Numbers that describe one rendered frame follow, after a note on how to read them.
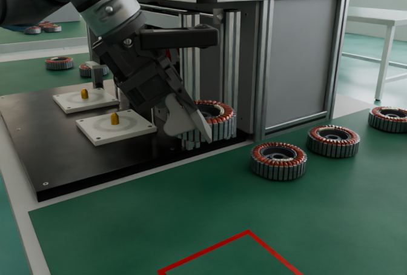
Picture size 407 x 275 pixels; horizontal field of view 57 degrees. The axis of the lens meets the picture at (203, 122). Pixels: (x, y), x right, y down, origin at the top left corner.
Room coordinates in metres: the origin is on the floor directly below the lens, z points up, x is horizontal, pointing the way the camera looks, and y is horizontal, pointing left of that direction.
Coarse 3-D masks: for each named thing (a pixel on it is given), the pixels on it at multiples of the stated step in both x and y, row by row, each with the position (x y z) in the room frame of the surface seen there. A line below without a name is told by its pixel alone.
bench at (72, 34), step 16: (80, 16) 3.56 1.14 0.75; (0, 32) 2.57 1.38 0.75; (16, 32) 2.57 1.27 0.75; (48, 32) 2.57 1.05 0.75; (64, 32) 2.57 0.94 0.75; (80, 32) 2.57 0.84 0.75; (0, 48) 2.10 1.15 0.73; (16, 48) 2.15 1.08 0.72; (32, 48) 2.20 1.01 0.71; (48, 48) 2.25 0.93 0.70; (64, 48) 3.99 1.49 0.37
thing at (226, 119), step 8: (200, 104) 0.60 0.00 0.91; (208, 104) 0.60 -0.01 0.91; (216, 104) 0.59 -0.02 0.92; (224, 104) 0.59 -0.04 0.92; (168, 112) 0.56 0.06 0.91; (200, 112) 0.58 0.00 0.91; (208, 112) 0.60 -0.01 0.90; (216, 112) 0.59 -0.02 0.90; (224, 112) 0.56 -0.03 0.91; (232, 112) 0.56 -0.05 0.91; (208, 120) 0.52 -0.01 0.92; (216, 120) 0.53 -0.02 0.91; (224, 120) 0.53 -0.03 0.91; (232, 120) 0.54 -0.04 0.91; (216, 128) 0.52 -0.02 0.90; (224, 128) 0.53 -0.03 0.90; (232, 128) 0.54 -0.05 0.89; (176, 136) 0.53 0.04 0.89; (184, 136) 0.52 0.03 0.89; (192, 136) 0.51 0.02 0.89; (200, 136) 0.52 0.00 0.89; (216, 136) 0.52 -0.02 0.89; (224, 136) 0.53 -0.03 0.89
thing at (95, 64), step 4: (92, 52) 1.09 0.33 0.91; (92, 56) 1.09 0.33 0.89; (96, 56) 1.06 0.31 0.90; (96, 60) 1.06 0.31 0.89; (100, 60) 1.04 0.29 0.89; (88, 64) 1.05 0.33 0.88; (92, 64) 1.04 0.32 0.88; (96, 64) 1.04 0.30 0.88; (100, 64) 1.04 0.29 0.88; (104, 64) 1.05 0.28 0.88; (92, 68) 1.03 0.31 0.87
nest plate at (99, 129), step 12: (84, 120) 0.86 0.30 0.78; (96, 120) 0.86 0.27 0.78; (108, 120) 0.86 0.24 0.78; (120, 120) 0.86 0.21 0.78; (132, 120) 0.86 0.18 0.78; (144, 120) 0.86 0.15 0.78; (84, 132) 0.80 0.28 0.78; (96, 132) 0.78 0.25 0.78; (108, 132) 0.78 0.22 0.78; (120, 132) 0.78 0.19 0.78; (132, 132) 0.78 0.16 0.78; (144, 132) 0.80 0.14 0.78; (96, 144) 0.74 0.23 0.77
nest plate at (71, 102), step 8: (96, 88) 1.13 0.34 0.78; (56, 96) 1.05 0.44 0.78; (64, 96) 1.05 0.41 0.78; (72, 96) 1.05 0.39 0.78; (80, 96) 1.05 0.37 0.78; (88, 96) 1.05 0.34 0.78; (96, 96) 1.05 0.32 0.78; (104, 96) 1.05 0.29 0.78; (112, 96) 1.05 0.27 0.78; (64, 104) 0.98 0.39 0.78; (72, 104) 0.98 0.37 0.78; (80, 104) 0.98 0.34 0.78; (88, 104) 0.98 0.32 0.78; (96, 104) 0.98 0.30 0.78; (104, 104) 1.00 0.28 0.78; (112, 104) 1.01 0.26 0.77; (72, 112) 0.95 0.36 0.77
